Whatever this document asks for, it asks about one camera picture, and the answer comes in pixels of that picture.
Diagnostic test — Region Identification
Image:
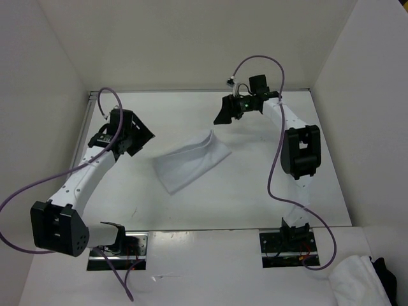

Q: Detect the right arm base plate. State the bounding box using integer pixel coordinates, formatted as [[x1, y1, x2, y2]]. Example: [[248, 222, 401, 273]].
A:
[[259, 229, 320, 268]]

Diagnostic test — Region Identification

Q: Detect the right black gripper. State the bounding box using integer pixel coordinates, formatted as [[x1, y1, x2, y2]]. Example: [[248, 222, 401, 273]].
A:
[[214, 91, 255, 125]]

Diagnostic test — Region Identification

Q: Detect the purple cable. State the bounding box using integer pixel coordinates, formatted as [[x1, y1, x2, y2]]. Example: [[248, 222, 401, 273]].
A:
[[232, 55, 338, 271], [0, 88, 135, 302]]

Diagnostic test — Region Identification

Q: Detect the white cloth pile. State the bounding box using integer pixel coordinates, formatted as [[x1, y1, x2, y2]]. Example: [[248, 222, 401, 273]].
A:
[[328, 255, 391, 306]]

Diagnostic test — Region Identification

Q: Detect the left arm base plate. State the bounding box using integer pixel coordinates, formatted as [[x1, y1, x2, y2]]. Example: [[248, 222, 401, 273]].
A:
[[87, 231, 149, 272]]

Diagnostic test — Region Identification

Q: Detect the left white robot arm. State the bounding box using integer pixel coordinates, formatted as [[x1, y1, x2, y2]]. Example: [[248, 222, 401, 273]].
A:
[[30, 109, 155, 257]]

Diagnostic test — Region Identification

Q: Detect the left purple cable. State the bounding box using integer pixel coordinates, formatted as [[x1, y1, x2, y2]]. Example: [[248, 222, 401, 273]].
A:
[[0, 88, 135, 302]]

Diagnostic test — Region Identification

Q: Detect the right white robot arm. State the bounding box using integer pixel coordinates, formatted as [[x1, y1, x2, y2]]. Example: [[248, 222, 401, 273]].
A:
[[132, 75, 321, 230]]

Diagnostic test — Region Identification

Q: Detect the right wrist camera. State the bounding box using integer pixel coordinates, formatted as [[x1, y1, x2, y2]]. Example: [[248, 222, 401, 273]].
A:
[[226, 76, 241, 96]]

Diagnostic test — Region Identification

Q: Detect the black cloth pile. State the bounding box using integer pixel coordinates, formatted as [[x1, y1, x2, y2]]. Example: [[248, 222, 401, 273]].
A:
[[372, 258, 398, 306]]

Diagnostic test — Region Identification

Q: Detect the white skirt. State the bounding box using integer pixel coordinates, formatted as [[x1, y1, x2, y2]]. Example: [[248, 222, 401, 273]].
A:
[[153, 129, 231, 195]]

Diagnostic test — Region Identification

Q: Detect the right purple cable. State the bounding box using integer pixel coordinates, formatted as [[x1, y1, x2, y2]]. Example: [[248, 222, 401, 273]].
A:
[[232, 55, 338, 271]]

